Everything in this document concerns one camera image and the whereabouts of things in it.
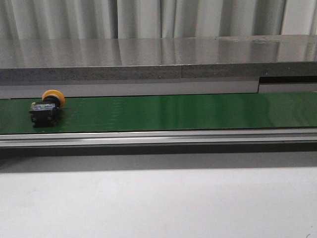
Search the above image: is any aluminium conveyor side rail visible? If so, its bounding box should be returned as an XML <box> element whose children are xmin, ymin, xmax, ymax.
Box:
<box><xmin>0</xmin><ymin>128</ymin><xmax>317</xmax><ymax>148</ymax></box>

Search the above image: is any grey cabinet drawer right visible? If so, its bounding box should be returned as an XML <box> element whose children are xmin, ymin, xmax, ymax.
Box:
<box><xmin>258</xmin><ymin>76</ymin><xmax>317</xmax><ymax>93</ymax></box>

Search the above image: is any white pleated curtain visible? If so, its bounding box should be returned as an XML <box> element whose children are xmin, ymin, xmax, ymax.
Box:
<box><xmin>0</xmin><ymin>0</ymin><xmax>317</xmax><ymax>40</ymax></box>

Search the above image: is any grey cabinet front panel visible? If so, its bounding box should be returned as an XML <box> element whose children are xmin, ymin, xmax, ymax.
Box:
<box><xmin>0</xmin><ymin>76</ymin><xmax>259</xmax><ymax>99</ymax></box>

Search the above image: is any green conveyor belt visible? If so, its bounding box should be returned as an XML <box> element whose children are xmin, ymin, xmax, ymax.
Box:
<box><xmin>0</xmin><ymin>92</ymin><xmax>317</xmax><ymax>134</ymax></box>

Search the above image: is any yellow push button switch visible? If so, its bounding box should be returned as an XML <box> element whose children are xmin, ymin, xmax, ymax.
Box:
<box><xmin>29</xmin><ymin>89</ymin><xmax>65</xmax><ymax>128</ymax></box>

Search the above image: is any grey stone countertop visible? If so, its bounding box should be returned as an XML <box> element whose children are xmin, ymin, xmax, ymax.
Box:
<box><xmin>0</xmin><ymin>35</ymin><xmax>317</xmax><ymax>85</ymax></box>

